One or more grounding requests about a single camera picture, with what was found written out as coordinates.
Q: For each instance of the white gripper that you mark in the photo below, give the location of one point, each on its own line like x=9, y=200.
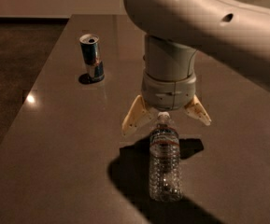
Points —
x=168, y=92

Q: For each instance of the clear plastic water bottle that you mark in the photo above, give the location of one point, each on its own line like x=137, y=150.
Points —
x=164, y=161

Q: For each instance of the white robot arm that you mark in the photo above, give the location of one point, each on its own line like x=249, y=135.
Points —
x=231, y=32

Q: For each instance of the blue silver energy drink can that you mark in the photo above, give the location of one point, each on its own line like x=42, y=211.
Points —
x=91, y=55

